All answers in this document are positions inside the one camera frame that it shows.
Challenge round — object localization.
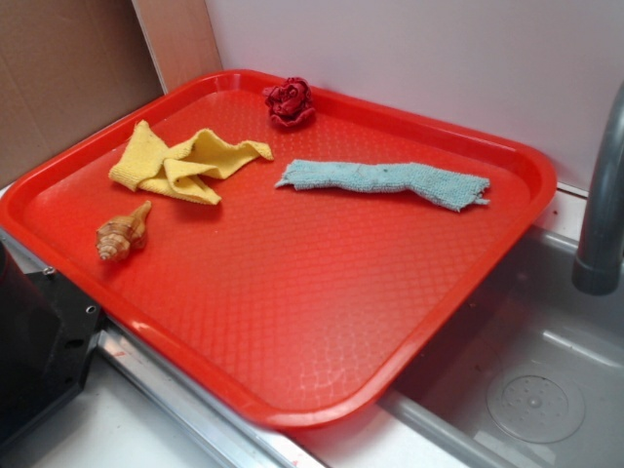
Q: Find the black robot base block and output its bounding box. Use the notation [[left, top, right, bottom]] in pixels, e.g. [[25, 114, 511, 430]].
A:
[[1, 247, 104, 451]]

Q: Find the red plastic tray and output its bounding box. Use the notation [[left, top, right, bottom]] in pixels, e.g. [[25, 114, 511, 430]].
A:
[[1, 70, 557, 429]]

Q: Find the crumpled red cloth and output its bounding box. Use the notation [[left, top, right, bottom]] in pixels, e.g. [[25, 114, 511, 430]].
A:
[[262, 77, 316, 128]]

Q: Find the yellow cloth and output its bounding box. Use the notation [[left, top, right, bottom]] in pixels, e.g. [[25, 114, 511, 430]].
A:
[[108, 120, 274, 206]]

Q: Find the light blue cloth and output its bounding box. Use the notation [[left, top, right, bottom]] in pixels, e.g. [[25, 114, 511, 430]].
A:
[[275, 159, 490, 213]]

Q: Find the brown spiral seashell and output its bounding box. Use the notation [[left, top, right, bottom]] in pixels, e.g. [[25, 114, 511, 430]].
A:
[[96, 201, 152, 261]]

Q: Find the grey toy sink basin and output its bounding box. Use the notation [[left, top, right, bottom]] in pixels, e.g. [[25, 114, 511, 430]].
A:
[[296, 230, 623, 467]]

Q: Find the round sink drain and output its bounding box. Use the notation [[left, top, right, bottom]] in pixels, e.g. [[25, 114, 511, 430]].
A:
[[487, 364, 585, 444]]

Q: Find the grey metal faucet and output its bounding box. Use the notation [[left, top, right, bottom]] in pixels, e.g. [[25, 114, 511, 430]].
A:
[[572, 89, 623, 295]]

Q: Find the brown cardboard panel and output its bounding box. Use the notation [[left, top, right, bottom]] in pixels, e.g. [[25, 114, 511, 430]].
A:
[[1, 1, 221, 186]]

